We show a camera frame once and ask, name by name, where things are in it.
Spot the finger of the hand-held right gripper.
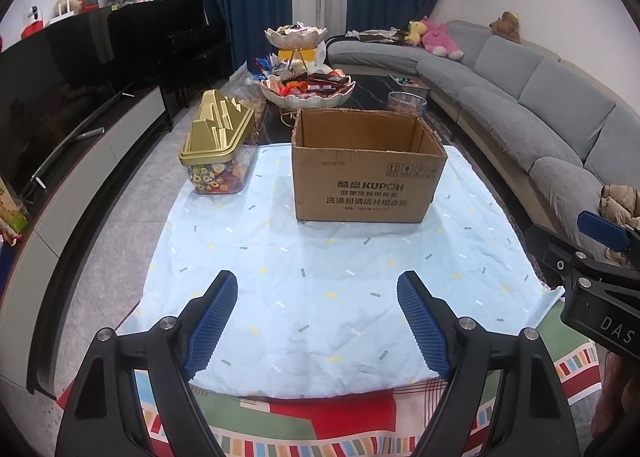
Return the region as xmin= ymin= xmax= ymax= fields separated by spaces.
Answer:
xmin=576 ymin=209 xmax=640 ymax=269
xmin=524 ymin=223 xmax=592 ymax=298

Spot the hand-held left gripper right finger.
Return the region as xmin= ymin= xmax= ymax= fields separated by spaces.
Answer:
xmin=396 ymin=270 xmax=583 ymax=457

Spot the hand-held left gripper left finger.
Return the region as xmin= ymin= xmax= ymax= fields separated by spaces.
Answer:
xmin=56 ymin=269 xmax=239 ymax=457

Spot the brown cardboard box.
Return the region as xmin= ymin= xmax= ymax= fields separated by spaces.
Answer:
xmin=291 ymin=107 xmax=448 ymax=224

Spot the heap of wrapped snacks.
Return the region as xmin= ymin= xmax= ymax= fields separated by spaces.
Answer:
xmin=267 ymin=23 xmax=323 ymax=36
xmin=265 ymin=68 xmax=356 ymax=95

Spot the person's right hand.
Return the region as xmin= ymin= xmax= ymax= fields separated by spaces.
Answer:
xmin=592 ymin=353 xmax=640 ymax=438

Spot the beige puffer jacket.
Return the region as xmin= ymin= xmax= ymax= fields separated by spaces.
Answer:
xmin=599 ymin=183 xmax=640 ymax=233

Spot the light blue speckled cloth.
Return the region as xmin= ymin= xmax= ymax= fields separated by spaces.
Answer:
xmin=120 ymin=142 xmax=566 ymax=398

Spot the colourful patterned blanket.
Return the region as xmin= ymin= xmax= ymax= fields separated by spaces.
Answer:
xmin=55 ymin=302 xmax=603 ymax=457

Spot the grey sectional sofa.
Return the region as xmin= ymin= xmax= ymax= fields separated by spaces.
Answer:
xmin=325 ymin=19 xmax=640 ymax=258

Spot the gold-lidded clear candy jar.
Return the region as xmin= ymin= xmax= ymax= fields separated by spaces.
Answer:
xmin=178 ymin=89 xmax=258 ymax=195

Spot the grey television cabinet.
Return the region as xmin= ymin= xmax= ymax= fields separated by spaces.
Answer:
xmin=0 ymin=87 xmax=176 ymax=400

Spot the clear jar of nuts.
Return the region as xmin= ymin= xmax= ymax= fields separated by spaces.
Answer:
xmin=388 ymin=91 xmax=429 ymax=118

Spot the yellow-green snack box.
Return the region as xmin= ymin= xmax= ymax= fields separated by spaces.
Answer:
xmin=0 ymin=177 xmax=28 ymax=238

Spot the clear plastic bag of nuts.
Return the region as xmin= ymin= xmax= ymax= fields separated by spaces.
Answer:
xmin=227 ymin=64 xmax=268 ymax=142

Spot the brown plush toy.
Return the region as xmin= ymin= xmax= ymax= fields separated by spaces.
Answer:
xmin=489 ymin=11 xmax=522 ymax=45

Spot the tiered white snack bowl stand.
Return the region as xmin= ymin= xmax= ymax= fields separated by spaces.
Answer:
xmin=260 ymin=24 xmax=358 ymax=130

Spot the pink plush toy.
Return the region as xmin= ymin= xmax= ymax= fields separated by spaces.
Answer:
xmin=420 ymin=15 xmax=465 ymax=60

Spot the yellow tissue box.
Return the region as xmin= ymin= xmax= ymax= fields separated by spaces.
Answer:
xmin=277 ymin=44 xmax=326 ymax=68

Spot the large black television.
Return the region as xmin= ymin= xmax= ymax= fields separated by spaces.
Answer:
xmin=0 ymin=12 xmax=136 ymax=198

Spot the pile of clothes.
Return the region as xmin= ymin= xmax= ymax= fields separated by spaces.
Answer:
xmin=345 ymin=27 xmax=408 ymax=44

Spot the black upright piano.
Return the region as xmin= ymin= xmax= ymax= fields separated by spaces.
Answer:
xmin=107 ymin=0 xmax=232 ymax=110

